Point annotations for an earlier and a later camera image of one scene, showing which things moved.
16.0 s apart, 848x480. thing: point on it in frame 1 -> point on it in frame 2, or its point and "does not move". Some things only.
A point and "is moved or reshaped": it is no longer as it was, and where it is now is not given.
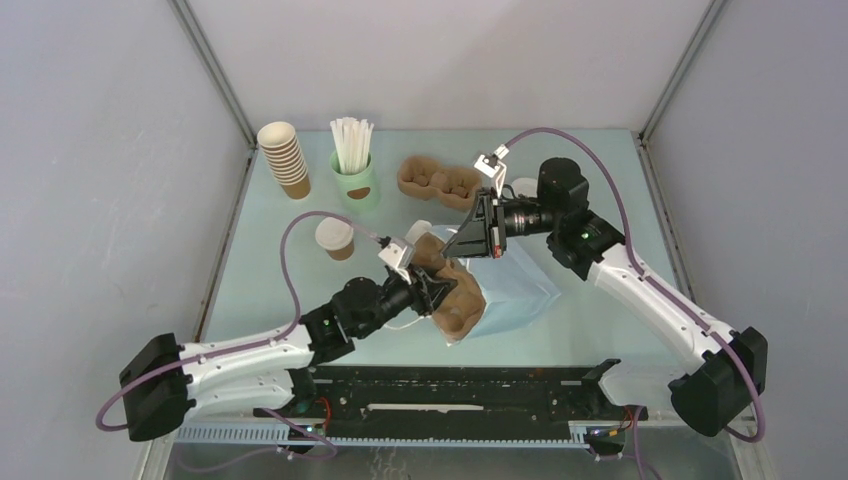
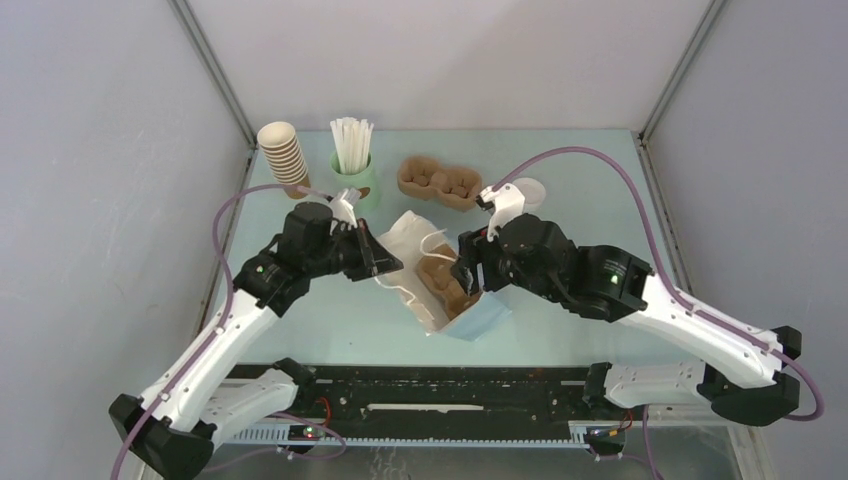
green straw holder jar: (359, 191) does not move
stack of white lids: (526, 186) does not move
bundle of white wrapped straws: (352, 138) does not move
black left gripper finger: (438, 290) -> (377, 259)
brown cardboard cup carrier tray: (465, 303) is moved or reshaped
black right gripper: (483, 234) -> (475, 244)
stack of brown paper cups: (283, 150) does not move
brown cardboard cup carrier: (425, 178) does not move
